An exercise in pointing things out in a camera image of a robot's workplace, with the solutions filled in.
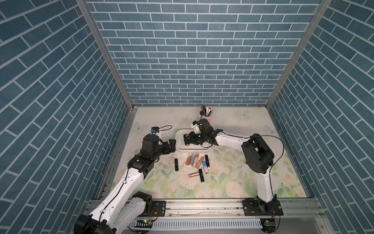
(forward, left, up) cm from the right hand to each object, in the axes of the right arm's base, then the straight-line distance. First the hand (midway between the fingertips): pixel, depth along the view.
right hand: (185, 140), depth 92 cm
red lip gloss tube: (-10, -2, -7) cm, 12 cm away
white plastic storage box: (0, +4, -8) cm, 9 cm away
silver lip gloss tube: (-8, -5, -6) cm, 11 cm away
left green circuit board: (-44, +17, -11) cm, 48 cm away
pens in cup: (+24, -12, +3) cm, 27 cm away
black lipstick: (-13, +5, -7) cm, 15 cm away
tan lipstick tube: (-11, -10, -7) cm, 16 cm away
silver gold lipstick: (-18, -7, -7) cm, 21 cm away
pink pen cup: (+22, -15, -3) cm, 27 cm away
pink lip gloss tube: (-9, -7, -7) cm, 14 cm away
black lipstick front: (-18, -11, -7) cm, 23 cm away
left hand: (-7, +6, +10) cm, 14 cm away
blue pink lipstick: (-14, -13, -6) cm, 20 cm away
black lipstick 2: (-9, -14, -8) cm, 18 cm away
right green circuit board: (-39, -47, -12) cm, 62 cm away
